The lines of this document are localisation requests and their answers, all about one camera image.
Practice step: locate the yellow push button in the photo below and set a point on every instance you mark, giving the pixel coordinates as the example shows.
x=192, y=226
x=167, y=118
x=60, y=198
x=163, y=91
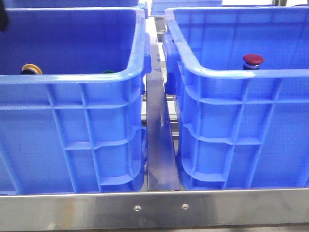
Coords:
x=31, y=69

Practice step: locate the blue rear left bin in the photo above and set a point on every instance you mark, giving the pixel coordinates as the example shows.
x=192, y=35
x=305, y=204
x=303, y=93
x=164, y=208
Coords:
x=74, y=3

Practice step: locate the steel front shelf rail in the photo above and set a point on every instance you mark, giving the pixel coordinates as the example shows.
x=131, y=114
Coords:
x=157, y=209

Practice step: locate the blue right plastic bin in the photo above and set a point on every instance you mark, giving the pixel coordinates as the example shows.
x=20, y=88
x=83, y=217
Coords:
x=240, y=129

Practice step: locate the steel divider rail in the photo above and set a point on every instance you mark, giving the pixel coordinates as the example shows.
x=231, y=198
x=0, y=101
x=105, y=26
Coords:
x=162, y=172

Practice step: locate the blue rear right bin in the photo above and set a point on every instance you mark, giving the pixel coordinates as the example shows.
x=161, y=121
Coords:
x=158, y=7

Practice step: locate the red push button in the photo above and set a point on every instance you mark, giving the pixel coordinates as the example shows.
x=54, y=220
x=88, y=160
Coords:
x=252, y=61

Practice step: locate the blue left plastic bin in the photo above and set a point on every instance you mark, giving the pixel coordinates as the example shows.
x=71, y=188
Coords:
x=72, y=129

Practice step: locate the blue plastic bin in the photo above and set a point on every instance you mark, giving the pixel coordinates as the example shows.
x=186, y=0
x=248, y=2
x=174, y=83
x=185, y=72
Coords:
x=240, y=129
x=72, y=129

